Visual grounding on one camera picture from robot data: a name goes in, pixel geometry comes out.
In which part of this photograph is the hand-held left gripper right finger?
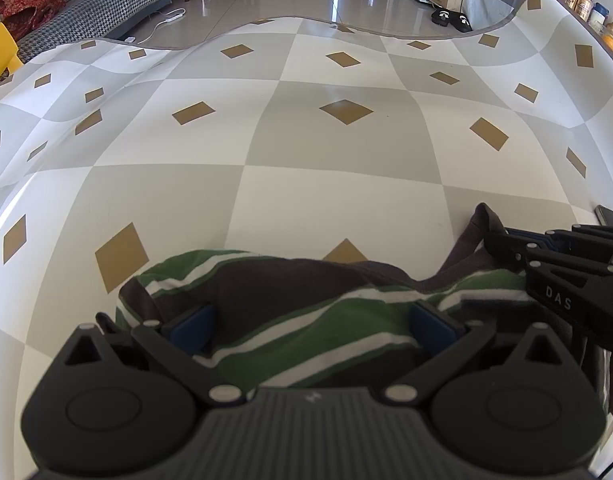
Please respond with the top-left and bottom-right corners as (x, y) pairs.
(381, 302), (569, 406)

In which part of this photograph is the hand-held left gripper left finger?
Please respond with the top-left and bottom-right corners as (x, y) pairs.
(61, 304), (244, 406)

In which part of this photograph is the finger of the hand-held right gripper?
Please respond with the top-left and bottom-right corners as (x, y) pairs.
(485, 232), (613, 276)
(506, 225), (613, 256)

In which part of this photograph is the green brown striped shirt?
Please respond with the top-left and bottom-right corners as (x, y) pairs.
(117, 202), (612, 392)

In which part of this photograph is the checkered table mat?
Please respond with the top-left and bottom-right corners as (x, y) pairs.
(0, 0), (613, 480)

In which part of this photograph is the blue capped bottle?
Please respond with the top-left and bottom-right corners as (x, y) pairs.
(589, 2), (610, 34)

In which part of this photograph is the glass side table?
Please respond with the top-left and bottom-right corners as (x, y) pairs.
(461, 0), (532, 32)

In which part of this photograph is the houndstooth sofa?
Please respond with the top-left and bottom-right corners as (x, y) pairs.
(14, 0), (172, 61)

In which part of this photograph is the white power strip cable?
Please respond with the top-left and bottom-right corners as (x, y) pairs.
(124, 7), (187, 45)

